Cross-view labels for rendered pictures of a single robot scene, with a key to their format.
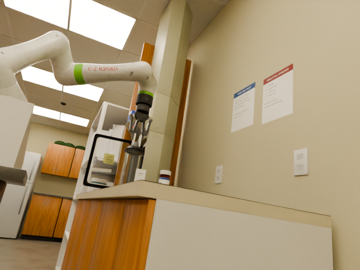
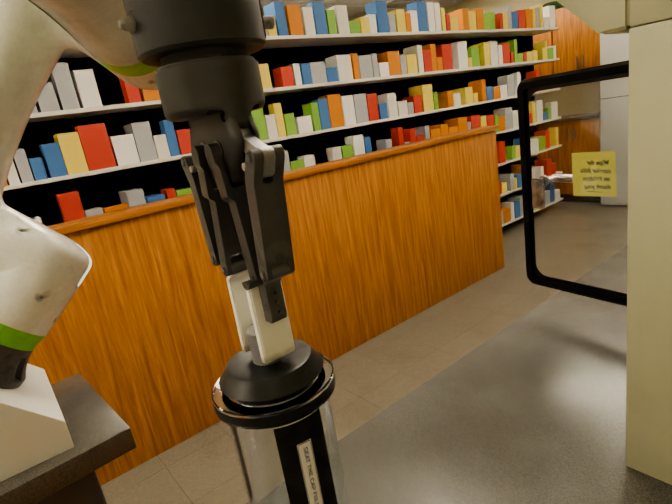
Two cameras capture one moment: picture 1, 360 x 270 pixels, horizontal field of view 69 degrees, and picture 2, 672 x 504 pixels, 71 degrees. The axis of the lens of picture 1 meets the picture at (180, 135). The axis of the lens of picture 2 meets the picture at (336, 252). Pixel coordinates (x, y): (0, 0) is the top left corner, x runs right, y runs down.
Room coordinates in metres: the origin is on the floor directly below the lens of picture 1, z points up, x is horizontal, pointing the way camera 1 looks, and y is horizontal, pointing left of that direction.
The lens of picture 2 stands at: (1.35, -0.16, 1.37)
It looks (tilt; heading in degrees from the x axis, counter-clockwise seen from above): 15 degrees down; 77
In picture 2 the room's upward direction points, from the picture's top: 9 degrees counter-clockwise
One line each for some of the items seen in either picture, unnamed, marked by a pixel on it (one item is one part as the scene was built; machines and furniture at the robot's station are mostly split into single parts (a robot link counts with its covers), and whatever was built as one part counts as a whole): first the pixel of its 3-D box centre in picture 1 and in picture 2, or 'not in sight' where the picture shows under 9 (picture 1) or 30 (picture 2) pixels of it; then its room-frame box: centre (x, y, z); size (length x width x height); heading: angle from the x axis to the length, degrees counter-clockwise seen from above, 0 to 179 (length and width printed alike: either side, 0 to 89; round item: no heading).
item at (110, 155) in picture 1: (109, 162); (599, 190); (1.97, 0.50, 1.19); 0.30 x 0.01 x 0.40; 105
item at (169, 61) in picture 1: (172, 54); not in sight; (1.93, 0.16, 2.18); 0.32 x 0.25 x 0.93; 23
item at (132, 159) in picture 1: (130, 171); (294, 477); (1.36, 0.23, 1.06); 0.11 x 0.11 x 0.21
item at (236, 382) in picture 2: (135, 148); (269, 360); (1.36, 0.23, 1.18); 0.09 x 0.09 x 0.07
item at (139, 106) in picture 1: (142, 113); (219, 125); (1.36, 0.23, 1.38); 0.08 x 0.07 x 0.09; 113
